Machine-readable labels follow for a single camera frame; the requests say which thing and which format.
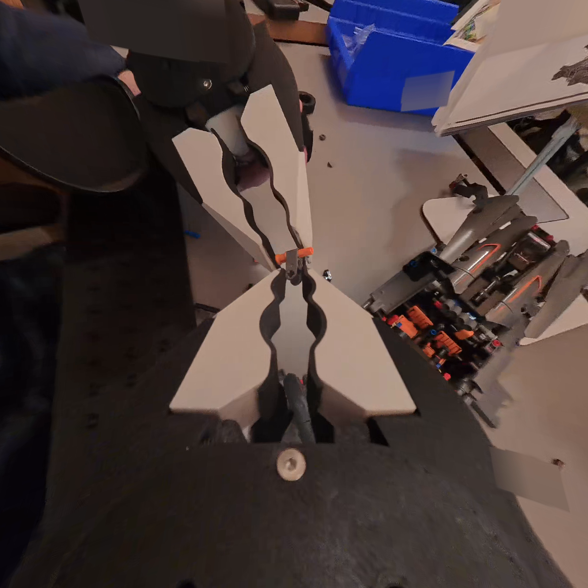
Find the small orange lego piece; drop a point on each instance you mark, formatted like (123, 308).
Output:
(294, 255)

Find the grey lego car model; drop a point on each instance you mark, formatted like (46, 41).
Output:
(482, 275)

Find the dark perforated panel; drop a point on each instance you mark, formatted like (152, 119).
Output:
(115, 298)

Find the bright blue object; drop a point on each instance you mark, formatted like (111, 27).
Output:
(381, 69)

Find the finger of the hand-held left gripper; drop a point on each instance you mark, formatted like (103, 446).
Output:
(202, 165)
(280, 138)

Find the grey metal bar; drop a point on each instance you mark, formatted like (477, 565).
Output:
(546, 151)

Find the black lego sub-assembly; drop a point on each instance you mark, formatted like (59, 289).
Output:
(473, 189)

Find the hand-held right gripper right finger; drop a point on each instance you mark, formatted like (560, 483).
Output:
(363, 367)

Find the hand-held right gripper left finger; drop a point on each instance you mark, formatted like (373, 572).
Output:
(216, 367)

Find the lego instruction booklet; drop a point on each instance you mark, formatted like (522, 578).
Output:
(505, 69)

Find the person's left forearm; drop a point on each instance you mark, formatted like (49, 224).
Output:
(46, 50)

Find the person's dark blue clothing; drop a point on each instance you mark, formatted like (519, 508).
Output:
(23, 367)

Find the small black lego tyre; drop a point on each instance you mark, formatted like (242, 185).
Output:
(308, 102)

